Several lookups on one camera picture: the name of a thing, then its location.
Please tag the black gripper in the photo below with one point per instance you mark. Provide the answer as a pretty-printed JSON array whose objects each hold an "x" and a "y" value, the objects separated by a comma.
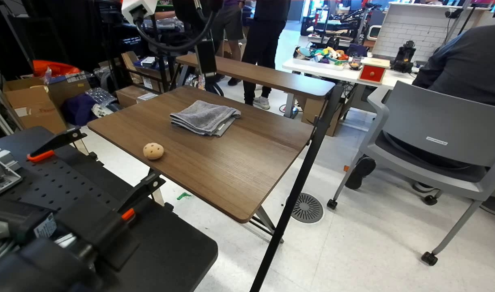
[{"x": 190, "y": 13}]

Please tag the grey towel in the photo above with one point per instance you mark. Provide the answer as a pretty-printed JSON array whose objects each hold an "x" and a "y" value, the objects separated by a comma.
[{"x": 203, "y": 115}]

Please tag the tan cookie plush toy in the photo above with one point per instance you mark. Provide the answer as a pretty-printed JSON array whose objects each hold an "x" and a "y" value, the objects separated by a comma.
[{"x": 152, "y": 151}]

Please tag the colourful toy pile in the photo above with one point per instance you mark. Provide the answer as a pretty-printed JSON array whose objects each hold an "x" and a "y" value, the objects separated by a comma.
[{"x": 324, "y": 53}]

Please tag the seated person in grey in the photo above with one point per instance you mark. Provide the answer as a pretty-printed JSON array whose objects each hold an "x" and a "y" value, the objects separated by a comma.
[{"x": 467, "y": 65}]

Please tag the standing person black trousers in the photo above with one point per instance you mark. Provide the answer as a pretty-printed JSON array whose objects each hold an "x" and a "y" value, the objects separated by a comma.
[{"x": 263, "y": 37}]

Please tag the narrow brown wooden table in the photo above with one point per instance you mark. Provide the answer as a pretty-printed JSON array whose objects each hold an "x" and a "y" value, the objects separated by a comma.
[{"x": 268, "y": 74}]

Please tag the small flat cardboard box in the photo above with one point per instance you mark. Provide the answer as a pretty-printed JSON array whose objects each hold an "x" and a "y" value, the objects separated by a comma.
[{"x": 130, "y": 95}]

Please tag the cardboard box under white table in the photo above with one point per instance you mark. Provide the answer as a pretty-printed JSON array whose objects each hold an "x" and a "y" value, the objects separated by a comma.
[{"x": 313, "y": 110}]

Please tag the white table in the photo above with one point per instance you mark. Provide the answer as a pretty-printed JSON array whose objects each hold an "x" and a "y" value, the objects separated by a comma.
[{"x": 332, "y": 71}]

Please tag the purple cloth bag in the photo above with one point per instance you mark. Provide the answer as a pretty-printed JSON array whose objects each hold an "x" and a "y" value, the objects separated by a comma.
[{"x": 78, "y": 108}]

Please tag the green floor tape piece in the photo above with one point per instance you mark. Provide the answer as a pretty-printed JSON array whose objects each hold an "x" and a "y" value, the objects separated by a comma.
[{"x": 183, "y": 194}]

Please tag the orange bag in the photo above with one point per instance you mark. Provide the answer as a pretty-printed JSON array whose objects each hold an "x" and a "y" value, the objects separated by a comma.
[{"x": 53, "y": 68}]

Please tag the large black orange clamp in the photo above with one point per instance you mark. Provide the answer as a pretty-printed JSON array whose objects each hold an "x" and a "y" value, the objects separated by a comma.
[{"x": 138, "y": 196}]

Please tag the black tripod pole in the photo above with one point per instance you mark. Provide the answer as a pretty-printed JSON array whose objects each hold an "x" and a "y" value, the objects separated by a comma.
[{"x": 297, "y": 183}]

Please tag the red box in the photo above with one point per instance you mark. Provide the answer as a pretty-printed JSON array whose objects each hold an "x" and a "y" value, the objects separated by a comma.
[{"x": 371, "y": 73}]

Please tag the small black orange clamp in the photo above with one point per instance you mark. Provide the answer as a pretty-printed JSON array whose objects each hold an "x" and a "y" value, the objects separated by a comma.
[{"x": 57, "y": 141}]

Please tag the large open cardboard box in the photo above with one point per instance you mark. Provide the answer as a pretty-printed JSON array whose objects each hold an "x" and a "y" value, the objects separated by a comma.
[{"x": 32, "y": 102}]

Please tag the round metal floor drain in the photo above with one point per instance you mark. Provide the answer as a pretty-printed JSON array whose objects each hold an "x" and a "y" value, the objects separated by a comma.
[{"x": 306, "y": 207}]

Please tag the black tabletop device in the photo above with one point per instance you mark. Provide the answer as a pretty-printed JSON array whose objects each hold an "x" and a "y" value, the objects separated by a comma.
[{"x": 404, "y": 57}]

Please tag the black perforated platform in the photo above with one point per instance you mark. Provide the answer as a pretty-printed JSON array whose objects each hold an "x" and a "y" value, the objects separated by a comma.
[{"x": 165, "y": 259}]

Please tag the white perforated board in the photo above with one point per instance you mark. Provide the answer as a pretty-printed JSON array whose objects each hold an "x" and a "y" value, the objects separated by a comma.
[{"x": 414, "y": 26}]

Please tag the printed card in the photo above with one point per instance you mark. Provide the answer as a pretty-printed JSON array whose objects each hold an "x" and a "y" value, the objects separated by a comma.
[{"x": 1, "y": 177}]

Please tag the grey rolling chair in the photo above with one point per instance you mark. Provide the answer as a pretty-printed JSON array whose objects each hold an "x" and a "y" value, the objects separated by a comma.
[{"x": 441, "y": 123}]

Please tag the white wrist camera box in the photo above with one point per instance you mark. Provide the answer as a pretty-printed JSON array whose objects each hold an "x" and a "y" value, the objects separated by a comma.
[{"x": 138, "y": 9}]

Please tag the black table leg frame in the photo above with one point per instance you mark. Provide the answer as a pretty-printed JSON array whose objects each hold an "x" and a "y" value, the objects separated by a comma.
[{"x": 263, "y": 220}]

